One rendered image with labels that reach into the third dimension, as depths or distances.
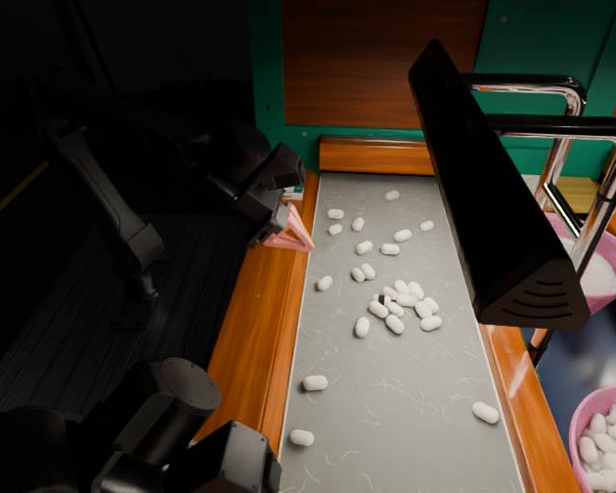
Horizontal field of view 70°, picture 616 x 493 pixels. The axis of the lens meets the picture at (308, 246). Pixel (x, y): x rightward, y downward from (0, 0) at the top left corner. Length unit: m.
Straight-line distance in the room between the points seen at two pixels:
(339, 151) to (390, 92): 0.18
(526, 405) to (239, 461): 0.44
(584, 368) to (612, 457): 0.22
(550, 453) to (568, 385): 0.22
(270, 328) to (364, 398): 0.18
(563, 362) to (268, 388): 0.51
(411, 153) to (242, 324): 0.58
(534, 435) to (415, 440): 0.15
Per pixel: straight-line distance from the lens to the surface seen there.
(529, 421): 0.68
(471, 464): 0.65
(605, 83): 1.20
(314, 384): 0.66
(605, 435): 0.74
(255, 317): 0.74
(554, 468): 0.66
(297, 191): 1.01
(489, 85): 0.67
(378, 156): 1.07
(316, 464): 0.62
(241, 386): 0.65
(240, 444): 0.36
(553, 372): 0.88
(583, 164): 1.27
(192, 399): 0.36
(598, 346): 0.96
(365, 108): 1.10
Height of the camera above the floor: 1.29
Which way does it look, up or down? 37 degrees down
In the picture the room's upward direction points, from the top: straight up
